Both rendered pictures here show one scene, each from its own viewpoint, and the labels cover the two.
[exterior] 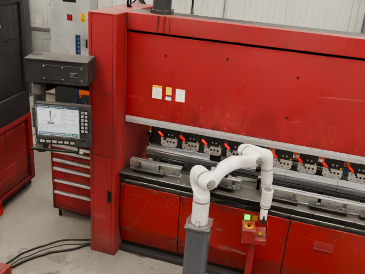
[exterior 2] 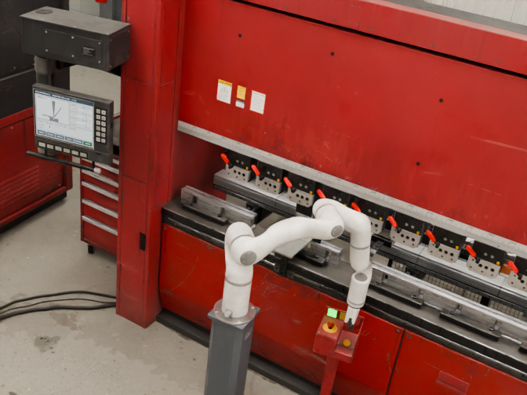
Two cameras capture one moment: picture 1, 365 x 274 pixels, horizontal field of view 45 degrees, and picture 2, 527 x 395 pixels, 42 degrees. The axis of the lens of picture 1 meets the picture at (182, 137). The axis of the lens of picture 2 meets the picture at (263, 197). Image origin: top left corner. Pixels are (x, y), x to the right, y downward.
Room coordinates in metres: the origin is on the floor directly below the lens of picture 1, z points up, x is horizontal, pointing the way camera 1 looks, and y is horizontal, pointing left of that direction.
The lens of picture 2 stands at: (0.27, -0.69, 2.96)
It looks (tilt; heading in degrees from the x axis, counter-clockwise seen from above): 29 degrees down; 11
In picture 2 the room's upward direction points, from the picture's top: 8 degrees clockwise
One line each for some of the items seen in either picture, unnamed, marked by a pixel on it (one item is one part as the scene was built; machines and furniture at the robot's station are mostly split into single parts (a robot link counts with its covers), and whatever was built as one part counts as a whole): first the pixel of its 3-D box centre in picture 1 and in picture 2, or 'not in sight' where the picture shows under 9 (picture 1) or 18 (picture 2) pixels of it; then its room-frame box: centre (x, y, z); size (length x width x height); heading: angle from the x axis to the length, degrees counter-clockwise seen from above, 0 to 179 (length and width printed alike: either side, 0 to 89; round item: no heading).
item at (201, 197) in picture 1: (200, 183); (239, 251); (2.73, -0.15, 1.30); 0.19 x 0.12 x 0.24; 29
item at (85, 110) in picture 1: (64, 123); (76, 122); (3.38, 0.97, 1.42); 0.45 x 0.12 x 0.36; 88
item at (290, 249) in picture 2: not in sight; (288, 241); (3.39, -0.26, 1.00); 0.26 x 0.18 x 0.01; 164
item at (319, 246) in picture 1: (323, 247); (452, 383); (3.10, -1.24, 0.58); 0.15 x 0.02 x 0.07; 74
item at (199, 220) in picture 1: (200, 211); (236, 295); (2.70, -0.16, 1.09); 0.19 x 0.19 x 0.18
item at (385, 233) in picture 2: (262, 171); (379, 242); (3.58, -0.74, 1.01); 0.26 x 0.12 x 0.05; 164
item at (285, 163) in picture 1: (283, 157); (408, 226); (3.37, -0.86, 1.26); 0.15 x 0.09 x 0.17; 74
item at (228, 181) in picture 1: (219, 180); (307, 244); (3.52, -0.36, 0.92); 0.39 x 0.06 x 0.10; 74
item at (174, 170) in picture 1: (156, 167); (217, 208); (3.68, 0.23, 0.92); 0.50 x 0.06 x 0.10; 74
